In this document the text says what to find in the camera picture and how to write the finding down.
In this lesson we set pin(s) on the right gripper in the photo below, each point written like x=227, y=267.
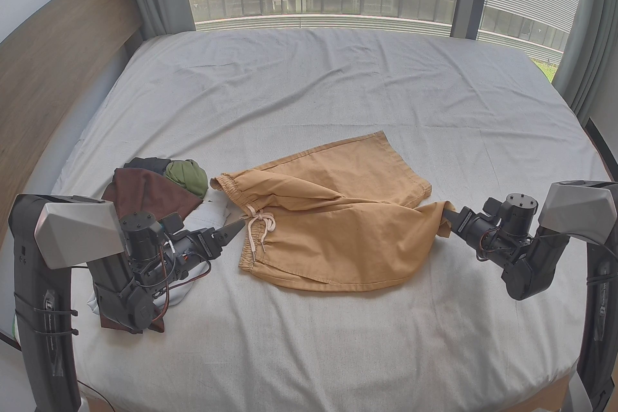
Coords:
x=468, y=224

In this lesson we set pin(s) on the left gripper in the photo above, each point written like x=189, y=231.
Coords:
x=203, y=246

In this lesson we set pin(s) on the tan shorts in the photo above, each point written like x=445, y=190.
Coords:
x=338, y=217

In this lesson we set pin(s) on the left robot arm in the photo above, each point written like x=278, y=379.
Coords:
x=77, y=231

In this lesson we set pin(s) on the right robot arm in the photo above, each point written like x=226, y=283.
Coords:
x=574, y=212

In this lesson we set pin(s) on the pale grey garment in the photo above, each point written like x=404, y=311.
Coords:
x=207, y=214

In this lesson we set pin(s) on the green garment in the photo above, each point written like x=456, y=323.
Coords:
x=186, y=176

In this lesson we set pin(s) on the brown garment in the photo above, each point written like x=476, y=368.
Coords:
x=149, y=195

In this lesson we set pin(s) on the dark grey garment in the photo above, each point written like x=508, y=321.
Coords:
x=147, y=164

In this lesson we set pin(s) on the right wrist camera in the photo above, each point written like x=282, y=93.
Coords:
x=492, y=207

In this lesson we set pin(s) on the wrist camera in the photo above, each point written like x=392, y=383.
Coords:
x=173, y=222
x=492, y=207

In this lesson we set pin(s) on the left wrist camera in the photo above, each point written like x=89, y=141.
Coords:
x=173, y=222

